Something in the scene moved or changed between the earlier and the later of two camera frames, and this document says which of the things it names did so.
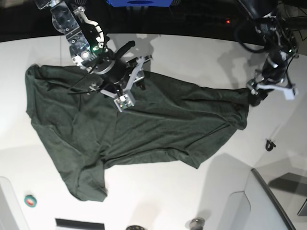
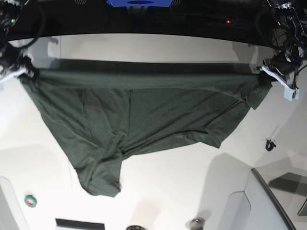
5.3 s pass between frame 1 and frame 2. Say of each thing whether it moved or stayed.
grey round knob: stayed
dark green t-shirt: moved
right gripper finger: moved
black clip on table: stayed
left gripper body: moved
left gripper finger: moved
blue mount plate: stayed
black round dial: stayed
